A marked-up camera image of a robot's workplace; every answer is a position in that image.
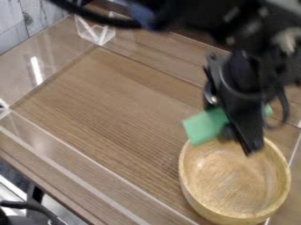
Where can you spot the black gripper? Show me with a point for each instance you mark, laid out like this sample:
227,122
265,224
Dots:
240,82

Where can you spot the green rectangular block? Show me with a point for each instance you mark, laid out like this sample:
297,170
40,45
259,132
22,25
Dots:
203,126

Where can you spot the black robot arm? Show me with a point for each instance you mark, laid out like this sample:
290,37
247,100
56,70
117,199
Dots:
261,30

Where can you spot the round wooden bowl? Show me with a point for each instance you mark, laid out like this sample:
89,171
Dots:
232,189

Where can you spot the black metal table leg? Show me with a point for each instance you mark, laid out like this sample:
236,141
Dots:
34,195

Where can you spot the clear acrylic corner bracket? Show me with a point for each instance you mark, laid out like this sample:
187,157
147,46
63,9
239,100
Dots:
93,33

